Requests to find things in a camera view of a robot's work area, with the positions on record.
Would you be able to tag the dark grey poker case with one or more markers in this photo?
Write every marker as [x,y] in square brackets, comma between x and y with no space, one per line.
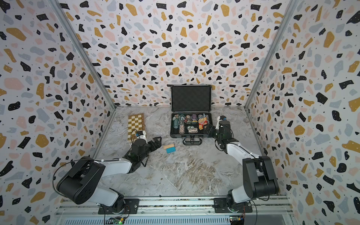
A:
[191,99]

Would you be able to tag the wooden chess board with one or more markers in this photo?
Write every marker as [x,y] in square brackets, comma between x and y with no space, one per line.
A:
[136,122]

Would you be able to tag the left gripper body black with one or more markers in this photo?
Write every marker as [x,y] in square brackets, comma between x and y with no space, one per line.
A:
[153,147]

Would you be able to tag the metal corner frame post left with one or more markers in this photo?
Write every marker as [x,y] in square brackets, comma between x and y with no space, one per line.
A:
[55,6]

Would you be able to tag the metal corner frame post right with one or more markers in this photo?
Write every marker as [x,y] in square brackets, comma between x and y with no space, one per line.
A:
[282,27]

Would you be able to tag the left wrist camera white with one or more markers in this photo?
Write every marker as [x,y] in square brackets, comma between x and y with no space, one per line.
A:
[141,135]

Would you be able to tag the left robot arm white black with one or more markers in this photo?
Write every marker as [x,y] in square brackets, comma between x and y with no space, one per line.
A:
[81,183]

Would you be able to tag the aluminium mounting rail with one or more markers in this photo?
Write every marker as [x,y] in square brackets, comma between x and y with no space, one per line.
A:
[176,210]

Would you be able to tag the red playing card deck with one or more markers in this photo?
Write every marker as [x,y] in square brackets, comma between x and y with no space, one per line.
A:
[203,121]

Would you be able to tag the left circuit board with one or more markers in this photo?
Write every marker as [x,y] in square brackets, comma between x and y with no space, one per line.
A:
[115,221]

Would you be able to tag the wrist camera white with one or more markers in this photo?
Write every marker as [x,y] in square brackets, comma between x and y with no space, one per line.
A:
[222,120]
[141,135]

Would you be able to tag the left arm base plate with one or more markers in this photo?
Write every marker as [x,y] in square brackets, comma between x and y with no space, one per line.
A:
[124,206]

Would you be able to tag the circuit board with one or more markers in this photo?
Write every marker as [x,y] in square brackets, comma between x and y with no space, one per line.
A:
[237,220]
[115,221]

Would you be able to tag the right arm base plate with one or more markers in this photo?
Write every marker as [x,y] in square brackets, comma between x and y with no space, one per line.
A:
[224,205]

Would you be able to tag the teal block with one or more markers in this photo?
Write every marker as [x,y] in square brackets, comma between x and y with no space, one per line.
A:
[170,150]

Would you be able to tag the right circuit board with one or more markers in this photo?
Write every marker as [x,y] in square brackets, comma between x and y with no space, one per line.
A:
[237,220]

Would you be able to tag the metal corner frame post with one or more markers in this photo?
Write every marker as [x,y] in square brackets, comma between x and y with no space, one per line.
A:
[55,6]
[282,27]

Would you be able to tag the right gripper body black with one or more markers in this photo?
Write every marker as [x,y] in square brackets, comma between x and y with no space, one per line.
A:
[213,132]

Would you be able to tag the tan wooden block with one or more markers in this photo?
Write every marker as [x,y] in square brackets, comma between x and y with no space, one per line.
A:
[168,146]

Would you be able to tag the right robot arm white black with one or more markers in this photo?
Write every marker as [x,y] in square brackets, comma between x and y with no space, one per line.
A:
[259,179]

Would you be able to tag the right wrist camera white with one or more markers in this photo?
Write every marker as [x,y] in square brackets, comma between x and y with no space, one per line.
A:
[222,120]

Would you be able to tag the poker chips in case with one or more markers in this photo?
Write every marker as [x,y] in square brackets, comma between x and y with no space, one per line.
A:
[187,124]

